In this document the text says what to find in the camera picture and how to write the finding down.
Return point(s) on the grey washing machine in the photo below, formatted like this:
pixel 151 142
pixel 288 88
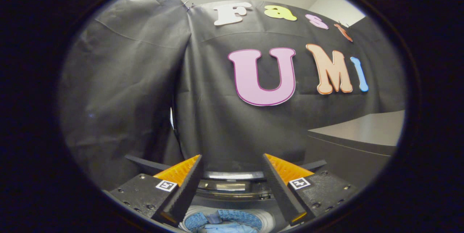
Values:
pixel 232 186

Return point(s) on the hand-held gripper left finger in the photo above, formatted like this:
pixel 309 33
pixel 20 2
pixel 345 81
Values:
pixel 188 186

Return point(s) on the light blue garment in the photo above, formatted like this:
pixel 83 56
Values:
pixel 232 228

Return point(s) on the beige cabinet with dark top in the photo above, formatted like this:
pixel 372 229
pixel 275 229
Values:
pixel 362 131

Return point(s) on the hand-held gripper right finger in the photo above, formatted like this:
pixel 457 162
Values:
pixel 279 189

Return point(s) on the black backdrop cloth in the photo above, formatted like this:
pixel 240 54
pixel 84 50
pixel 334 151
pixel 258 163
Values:
pixel 127 80

